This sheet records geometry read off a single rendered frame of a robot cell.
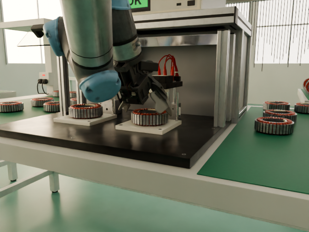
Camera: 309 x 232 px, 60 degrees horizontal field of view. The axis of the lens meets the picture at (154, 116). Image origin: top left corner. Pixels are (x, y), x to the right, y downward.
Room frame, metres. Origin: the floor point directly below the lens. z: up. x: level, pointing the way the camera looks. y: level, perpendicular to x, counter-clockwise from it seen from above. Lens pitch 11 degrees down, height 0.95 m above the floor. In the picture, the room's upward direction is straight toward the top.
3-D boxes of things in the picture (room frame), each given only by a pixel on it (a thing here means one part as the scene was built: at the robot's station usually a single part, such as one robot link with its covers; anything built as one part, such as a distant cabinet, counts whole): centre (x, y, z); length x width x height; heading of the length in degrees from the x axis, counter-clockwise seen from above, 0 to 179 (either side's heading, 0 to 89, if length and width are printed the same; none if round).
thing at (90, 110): (0.90, 0.23, 0.80); 0.11 x 0.11 x 0.04
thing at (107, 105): (1.03, 0.17, 0.80); 0.07 x 0.05 x 0.06; 65
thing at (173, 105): (0.92, -0.05, 0.80); 0.07 x 0.05 x 0.06; 65
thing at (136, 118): (0.79, 0.01, 0.80); 0.11 x 0.11 x 0.04
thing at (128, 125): (0.79, 0.01, 0.78); 0.15 x 0.15 x 0.01; 65
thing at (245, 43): (1.07, -0.34, 0.91); 0.28 x 0.03 x 0.32; 155
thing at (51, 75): (1.76, 0.69, 0.98); 0.37 x 0.35 x 0.46; 65
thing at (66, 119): (0.90, 0.23, 0.78); 0.15 x 0.15 x 0.01; 65
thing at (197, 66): (1.07, 0.01, 0.92); 0.66 x 0.01 x 0.30; 65
